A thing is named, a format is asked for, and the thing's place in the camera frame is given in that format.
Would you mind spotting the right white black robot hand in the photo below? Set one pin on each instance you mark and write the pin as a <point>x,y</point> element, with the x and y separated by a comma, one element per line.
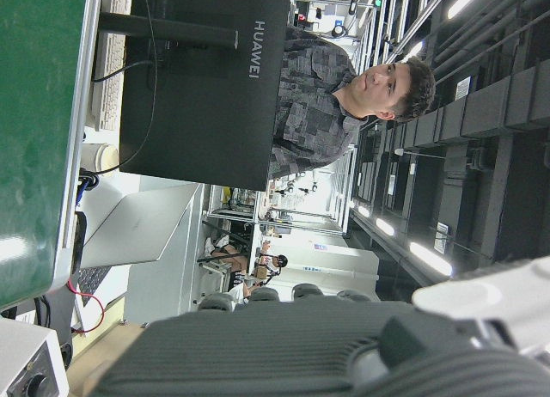
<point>279,354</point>

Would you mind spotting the seated background person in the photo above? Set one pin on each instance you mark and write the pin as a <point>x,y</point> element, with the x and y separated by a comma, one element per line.
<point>270,264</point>

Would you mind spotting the silver laptop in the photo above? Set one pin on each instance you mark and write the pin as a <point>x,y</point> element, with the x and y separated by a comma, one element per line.
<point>142,225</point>

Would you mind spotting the black huawei monitor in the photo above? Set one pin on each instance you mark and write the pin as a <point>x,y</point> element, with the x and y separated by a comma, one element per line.
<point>206,113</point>

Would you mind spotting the person in grey shirt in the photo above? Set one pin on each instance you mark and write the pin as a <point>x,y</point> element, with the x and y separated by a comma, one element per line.
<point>313,105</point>

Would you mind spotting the white conveyor control box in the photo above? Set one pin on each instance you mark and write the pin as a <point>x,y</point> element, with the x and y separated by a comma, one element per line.
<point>26,362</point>

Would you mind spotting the white paper cup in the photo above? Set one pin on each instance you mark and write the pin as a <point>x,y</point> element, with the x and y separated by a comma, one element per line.
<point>99,156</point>

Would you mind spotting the white keyboard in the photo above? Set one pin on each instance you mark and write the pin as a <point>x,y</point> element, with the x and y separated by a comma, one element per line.
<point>107,100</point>

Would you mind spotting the green conveyor belt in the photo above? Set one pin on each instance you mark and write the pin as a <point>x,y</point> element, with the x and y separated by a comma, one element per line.
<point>30,113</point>

